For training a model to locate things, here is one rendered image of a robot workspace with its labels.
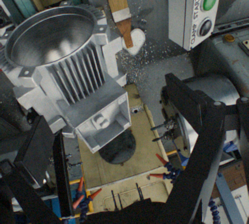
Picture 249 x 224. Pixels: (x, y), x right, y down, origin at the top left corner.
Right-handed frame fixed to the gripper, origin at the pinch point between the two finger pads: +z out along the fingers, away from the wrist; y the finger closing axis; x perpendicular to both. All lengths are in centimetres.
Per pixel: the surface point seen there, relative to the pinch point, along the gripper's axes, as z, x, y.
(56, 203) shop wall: 358, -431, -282
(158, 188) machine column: 34, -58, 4
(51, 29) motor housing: 24.7, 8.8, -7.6
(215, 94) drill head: 28.0, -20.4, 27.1
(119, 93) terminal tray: 12.1, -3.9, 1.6
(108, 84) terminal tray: 14.0, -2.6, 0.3
